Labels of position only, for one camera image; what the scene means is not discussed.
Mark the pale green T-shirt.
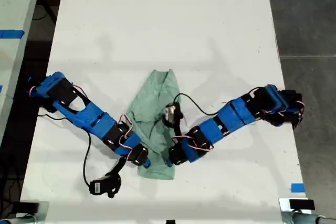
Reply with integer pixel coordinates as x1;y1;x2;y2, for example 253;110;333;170
127;68;182;181

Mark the small black box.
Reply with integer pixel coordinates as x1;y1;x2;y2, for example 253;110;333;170
288;199;316;211
18;201;40;215

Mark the short blue tape strip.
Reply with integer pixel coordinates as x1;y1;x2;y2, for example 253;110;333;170
290;183;306;194

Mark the grey metal pipe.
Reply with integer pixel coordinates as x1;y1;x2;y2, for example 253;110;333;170
290;212;336;224

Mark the long blue tape strip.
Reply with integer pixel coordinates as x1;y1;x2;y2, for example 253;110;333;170
0;29;26;39

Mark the grey side table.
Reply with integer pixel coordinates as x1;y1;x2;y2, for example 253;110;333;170
0;0;45;143

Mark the short black camera stalk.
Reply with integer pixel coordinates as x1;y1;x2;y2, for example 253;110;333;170
172;124;183;144
112;155;127;177

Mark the black camera box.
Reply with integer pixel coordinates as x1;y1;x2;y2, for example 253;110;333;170
161;102;184;128
88;172;123;199

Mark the black camera cable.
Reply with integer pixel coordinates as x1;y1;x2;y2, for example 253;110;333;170
174;93;222;116
82;131;93;187

